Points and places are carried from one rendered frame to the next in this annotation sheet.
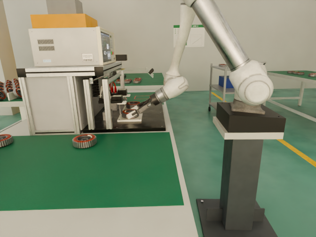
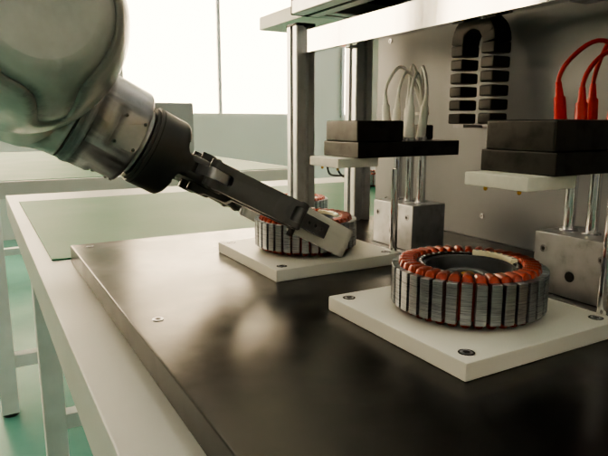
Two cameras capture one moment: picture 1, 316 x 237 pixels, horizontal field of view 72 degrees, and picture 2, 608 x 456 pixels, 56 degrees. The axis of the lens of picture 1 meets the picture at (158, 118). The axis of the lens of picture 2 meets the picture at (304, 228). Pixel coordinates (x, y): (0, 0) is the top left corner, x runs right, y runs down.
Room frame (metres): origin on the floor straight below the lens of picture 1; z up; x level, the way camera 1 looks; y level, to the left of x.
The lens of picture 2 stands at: (1.91, -0.12, 0.92)
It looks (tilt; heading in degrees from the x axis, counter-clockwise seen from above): 10 degrees down; 151
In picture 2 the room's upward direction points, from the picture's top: straight up
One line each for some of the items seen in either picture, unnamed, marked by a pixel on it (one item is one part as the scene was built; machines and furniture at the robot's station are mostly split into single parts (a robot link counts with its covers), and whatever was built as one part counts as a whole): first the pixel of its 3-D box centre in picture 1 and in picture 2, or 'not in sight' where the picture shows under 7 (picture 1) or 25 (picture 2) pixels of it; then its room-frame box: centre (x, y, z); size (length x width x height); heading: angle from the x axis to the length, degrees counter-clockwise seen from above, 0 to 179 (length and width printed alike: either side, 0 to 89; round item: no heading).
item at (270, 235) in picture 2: (130, 113); (305, 230); (1.36, 0.18, 0.80); 0.11 x 0.11 x 0.04
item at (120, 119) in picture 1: (130, 117); (306, 251); (1.36, 0.18, 0.78); 0.15 x 0.15 x 0.01; 1
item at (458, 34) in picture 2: (93, 86); (485, 71); (1.39, 0.41, 0.98); 0.07 x 0.05 x 0.13; 1
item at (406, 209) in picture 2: (107, 114); (407, 222); (1.36, 0.32, 0.80); 0.08 x 0.05 x 0.06; 1
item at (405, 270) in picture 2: (133, 105); (467, 282); (1.60, 0.18, 0.80); 0.11 x 0.11 x 0.04
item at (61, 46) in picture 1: (79, 47); not in sight; (1.49, 0.50, 1.22); 0.44 x 0.39 x 0.20; 1
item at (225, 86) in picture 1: (232, 90); not in sight; (3.83, -1.34, 0.51); 1.01 x 0.60 x 1.01; 1
